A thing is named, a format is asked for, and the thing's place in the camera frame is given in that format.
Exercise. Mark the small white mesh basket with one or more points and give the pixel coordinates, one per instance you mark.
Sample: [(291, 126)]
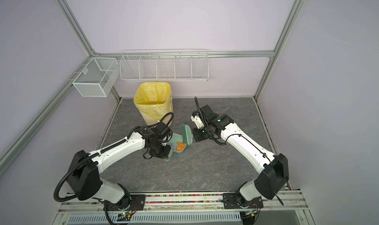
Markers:
[(97, 77)]

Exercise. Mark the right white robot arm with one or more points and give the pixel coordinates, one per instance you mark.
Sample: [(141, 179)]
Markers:
[(273, 169)]

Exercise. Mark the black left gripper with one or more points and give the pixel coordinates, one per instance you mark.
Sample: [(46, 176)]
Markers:
[(165, 154)]

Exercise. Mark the beige bin with yellow bag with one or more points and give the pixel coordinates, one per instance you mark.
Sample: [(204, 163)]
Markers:
[(153, 100)]

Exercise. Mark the white vented cable duct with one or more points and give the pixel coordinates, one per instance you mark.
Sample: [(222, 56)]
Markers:
[(156, 218)]

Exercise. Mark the aluminium front rail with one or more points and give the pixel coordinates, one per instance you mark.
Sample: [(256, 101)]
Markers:
[(214, 201)]

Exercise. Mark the green hand brush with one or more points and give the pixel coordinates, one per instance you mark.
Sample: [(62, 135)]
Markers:
[(187, 135)]

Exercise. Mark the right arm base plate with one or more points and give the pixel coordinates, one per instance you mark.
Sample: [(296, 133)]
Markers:
[(232, 200)]

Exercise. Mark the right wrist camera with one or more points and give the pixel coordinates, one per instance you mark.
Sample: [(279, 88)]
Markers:
[(199, 121)]

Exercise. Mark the long white wire basket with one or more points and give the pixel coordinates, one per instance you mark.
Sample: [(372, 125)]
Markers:
[(165, 65)]

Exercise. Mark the green plastic dustpan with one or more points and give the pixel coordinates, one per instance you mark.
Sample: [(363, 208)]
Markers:
[(173, 141)]

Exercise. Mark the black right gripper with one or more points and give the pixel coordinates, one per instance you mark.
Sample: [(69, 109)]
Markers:
[(197, 135)]

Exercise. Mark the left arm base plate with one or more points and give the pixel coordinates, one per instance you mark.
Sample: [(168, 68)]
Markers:
[(134, 202)]

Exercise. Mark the orange paper scrap left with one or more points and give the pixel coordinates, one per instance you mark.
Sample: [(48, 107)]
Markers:
[(180, 147)]

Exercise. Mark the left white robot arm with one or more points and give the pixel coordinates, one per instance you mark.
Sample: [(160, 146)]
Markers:
[(82, 180)]

